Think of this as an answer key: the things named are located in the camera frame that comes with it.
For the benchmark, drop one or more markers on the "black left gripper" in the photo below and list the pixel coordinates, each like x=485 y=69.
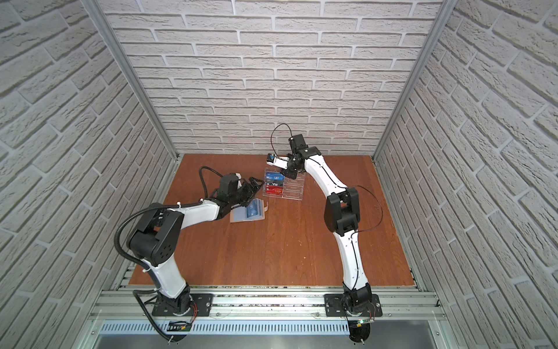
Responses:
x=246 y=192

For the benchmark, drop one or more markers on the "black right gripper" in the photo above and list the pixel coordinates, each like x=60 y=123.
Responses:
x=288 y=172

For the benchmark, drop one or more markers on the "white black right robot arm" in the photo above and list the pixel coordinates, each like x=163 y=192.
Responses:
x=342 y=217

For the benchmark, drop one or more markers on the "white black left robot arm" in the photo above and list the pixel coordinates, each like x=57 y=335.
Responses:
x=158 y=230

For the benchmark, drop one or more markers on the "red VIP card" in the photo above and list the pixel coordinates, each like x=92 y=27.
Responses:
x=273 y=191

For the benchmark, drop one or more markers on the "clear acrylic card organizer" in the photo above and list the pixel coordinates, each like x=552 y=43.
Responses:
x=292 y=189

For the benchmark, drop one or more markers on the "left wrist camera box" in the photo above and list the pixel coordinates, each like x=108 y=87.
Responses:
x=228 y=184

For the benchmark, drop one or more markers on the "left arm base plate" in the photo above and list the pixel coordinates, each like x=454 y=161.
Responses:
x=184 y=305

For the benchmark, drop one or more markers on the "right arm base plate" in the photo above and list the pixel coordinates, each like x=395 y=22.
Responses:
x=338 y=305

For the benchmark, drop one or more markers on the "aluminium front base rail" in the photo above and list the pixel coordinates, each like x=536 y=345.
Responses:
x=261 y=310

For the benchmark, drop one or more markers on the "aluminium right frame rail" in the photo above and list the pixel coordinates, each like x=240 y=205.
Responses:
x=430 y=43

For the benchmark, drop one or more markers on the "aluminium frame rail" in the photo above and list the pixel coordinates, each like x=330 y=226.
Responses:
x=430 y=43
x=113 y=44

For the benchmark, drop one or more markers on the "aluminium left frame rail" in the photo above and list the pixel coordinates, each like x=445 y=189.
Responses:
x=113 y=44

